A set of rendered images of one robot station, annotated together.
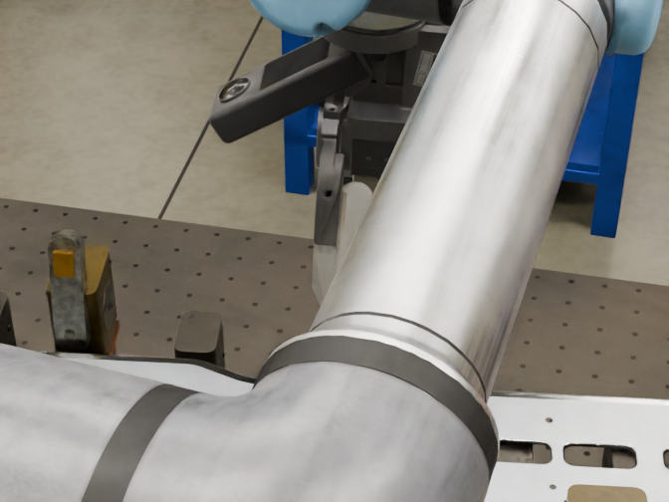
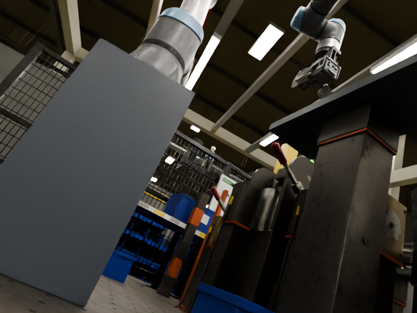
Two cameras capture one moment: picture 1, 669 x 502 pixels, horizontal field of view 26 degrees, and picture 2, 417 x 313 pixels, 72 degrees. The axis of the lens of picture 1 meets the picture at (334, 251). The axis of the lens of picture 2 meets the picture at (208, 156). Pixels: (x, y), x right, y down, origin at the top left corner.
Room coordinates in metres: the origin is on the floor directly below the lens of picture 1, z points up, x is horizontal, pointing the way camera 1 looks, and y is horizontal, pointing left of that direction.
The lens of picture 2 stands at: (0.32, -0.59, 0.78)
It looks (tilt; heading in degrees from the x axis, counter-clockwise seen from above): 24 degrees up; 67
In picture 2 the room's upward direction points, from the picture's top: 24 degrees clockwise
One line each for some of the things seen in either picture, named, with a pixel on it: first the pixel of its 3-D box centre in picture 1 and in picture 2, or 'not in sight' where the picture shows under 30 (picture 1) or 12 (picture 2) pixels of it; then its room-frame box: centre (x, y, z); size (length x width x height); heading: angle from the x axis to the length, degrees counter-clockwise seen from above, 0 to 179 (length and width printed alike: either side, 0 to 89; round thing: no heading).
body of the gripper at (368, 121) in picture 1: (378, 89); (323, 67); (0.82, -0.03, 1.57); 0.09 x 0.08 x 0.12; 84
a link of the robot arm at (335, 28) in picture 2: not in sight; (331, 35); (0.82, -0.03, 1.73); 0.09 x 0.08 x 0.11; 161
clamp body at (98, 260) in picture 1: (96, 372); not in sight; (1.29, 0.29, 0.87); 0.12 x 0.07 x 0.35; 176
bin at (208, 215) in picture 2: not in sight; (193, 218); (1.00, 0.80, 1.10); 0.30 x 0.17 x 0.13; 2
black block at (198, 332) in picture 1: (206, 414); not in sight; (1.25, 0.15, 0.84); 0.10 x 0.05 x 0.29; 176
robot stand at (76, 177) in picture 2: not in sight; (94, 169); (0.37, -0.01, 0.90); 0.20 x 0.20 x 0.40; 78
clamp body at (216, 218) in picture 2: not in sight; (204, 262); (0.90, 0.38, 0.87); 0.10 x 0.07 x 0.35; 176
